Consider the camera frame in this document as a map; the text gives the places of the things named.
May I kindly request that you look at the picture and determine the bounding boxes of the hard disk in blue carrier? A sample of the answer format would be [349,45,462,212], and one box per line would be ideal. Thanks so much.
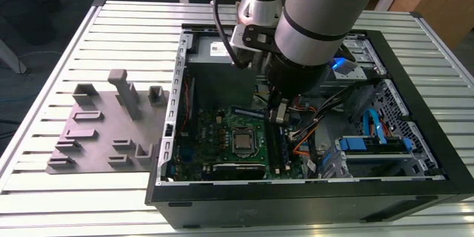
[337,135,415,155]

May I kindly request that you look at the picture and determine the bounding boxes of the silver CPU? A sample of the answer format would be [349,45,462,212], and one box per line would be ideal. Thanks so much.
[235,133,256,149]

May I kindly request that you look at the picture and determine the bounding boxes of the black PC case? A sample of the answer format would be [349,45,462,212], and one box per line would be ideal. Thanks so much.
[143,22,474,230]

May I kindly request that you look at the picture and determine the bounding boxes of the black cable bundle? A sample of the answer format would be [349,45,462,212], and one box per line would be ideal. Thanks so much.
[292,78,382,143]

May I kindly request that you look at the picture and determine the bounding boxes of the blue SATA wire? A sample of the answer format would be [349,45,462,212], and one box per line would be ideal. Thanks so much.
[361,108,388,145]

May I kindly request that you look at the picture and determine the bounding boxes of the white camera with black bracket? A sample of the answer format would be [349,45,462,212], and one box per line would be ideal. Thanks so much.
[228,24,277,54]

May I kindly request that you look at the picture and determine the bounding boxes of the black graphics card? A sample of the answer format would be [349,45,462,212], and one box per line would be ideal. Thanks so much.
[211,162,268,181]

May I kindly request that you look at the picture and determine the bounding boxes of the black camera cable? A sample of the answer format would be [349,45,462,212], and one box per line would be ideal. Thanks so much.
[212,0,247,69]

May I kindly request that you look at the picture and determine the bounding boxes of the black RAM slot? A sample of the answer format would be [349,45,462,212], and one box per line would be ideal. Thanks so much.
[267,124,276,174]

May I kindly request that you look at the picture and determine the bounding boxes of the metal drive cage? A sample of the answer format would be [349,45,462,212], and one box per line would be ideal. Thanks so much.
[317,36,388,95]

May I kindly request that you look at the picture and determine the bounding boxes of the orange yellow red wire bundle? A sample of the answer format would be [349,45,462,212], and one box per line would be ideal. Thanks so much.
[292,134,317,163]

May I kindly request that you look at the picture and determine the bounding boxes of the grey metal disk bay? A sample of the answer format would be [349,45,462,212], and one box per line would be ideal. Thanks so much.
[313,142,439,179]

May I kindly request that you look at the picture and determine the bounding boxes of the grey parts rack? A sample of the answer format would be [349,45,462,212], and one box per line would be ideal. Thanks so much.
[44,69,171,177]

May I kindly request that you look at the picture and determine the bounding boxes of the white furniture leg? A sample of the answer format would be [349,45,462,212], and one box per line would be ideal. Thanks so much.
[0,37,29,74]

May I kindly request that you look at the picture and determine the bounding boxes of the green motherboard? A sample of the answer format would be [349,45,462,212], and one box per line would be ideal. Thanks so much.
[173,106,309,181]

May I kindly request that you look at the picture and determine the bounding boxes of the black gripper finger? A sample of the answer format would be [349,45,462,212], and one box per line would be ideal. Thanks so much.
[268,97,292,125]

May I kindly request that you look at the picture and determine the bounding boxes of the white camera box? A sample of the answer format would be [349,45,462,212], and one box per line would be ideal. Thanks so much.
[329,58,360,77]

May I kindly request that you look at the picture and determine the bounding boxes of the grey power supply unit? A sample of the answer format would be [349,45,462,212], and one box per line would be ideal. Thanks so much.
[185,36,268,108]

